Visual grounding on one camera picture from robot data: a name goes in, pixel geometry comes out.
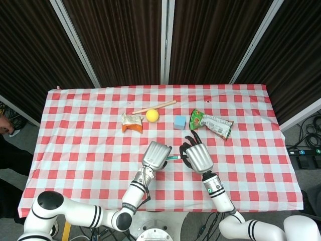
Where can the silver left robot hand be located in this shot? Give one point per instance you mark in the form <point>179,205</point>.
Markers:
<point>155,155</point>

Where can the black power strip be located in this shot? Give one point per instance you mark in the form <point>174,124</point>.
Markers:
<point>303,151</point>

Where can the dark corrugated partition panel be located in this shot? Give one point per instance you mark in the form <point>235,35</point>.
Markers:
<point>120,42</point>
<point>296,50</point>
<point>30,50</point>
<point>213,42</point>

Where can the red white checkered tablecloth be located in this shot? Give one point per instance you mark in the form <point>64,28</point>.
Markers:
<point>75,150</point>

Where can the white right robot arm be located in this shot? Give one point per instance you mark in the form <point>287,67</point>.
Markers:
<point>220,198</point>

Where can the black power adapter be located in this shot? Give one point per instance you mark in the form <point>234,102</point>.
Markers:
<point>304,162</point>

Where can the yellow foam ball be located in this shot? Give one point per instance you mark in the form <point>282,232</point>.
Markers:
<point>152,116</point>

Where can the white robot torso base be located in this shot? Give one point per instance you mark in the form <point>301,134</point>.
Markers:
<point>160,226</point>

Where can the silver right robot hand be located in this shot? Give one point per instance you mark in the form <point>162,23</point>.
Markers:
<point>199,158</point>

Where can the teal pen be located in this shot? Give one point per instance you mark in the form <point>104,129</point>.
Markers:
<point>174,157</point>

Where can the crumpled orange snack bag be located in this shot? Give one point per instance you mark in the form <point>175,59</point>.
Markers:
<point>131,128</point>

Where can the blue foam cube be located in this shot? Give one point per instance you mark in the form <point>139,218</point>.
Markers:
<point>179,123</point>

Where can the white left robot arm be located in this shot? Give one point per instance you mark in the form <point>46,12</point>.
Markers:
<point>133,195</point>

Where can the wooden stick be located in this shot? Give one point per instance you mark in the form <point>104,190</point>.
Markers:
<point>163,105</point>

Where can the white partition frame post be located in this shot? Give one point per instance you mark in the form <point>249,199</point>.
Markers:
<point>75,45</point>
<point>301,114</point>
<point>167,42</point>
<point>20,110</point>
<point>255,42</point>

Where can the crumpled green snack bag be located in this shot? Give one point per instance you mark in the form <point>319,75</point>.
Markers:
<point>215,125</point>

